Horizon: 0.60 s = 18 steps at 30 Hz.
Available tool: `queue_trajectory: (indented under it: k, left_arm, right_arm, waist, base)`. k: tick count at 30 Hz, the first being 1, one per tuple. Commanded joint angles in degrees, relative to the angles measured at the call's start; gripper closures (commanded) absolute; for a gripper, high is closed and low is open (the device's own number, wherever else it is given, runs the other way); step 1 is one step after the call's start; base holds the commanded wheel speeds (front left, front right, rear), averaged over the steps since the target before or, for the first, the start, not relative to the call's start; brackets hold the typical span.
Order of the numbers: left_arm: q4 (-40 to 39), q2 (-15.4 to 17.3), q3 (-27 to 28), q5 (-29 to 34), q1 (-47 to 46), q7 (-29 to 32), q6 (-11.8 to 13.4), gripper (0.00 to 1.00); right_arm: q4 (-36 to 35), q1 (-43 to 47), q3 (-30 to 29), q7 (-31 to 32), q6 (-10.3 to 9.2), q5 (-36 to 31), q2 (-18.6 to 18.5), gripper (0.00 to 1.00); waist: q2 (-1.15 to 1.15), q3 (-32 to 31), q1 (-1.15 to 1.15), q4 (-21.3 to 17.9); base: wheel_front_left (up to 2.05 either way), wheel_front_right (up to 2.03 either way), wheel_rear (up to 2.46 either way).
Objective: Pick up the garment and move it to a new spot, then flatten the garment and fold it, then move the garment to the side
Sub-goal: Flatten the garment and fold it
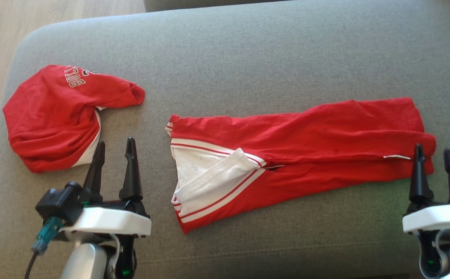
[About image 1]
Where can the grey fabric sofa seat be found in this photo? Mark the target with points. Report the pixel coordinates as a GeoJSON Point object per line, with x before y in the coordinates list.
{"type": "Point", "coordinates": [248, 58]}

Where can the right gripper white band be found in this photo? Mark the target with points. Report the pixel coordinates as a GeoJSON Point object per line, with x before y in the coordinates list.
{"type": "Point", "coordinates": [438, 219]}

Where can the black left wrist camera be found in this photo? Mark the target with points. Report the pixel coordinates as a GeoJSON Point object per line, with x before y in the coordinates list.
{"type": "Point", "coordinates": [58, 203]}

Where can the red shorts white stripe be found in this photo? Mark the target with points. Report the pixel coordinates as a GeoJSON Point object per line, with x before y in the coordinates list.
{"type": "Point", "coordinates": [54, 116]}

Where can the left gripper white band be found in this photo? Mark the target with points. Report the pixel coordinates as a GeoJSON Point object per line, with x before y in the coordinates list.
{"type": "Point", "coordinates": [108, 221]}

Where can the red basketball jersey number 23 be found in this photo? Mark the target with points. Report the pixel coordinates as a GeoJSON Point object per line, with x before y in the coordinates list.
{"type": "Point", "coordinates": [325, 131]}

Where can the grey sofa back cushion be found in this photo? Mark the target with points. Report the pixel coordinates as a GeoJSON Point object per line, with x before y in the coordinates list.
{"type": "Point", "coordinates": [193, 4]}

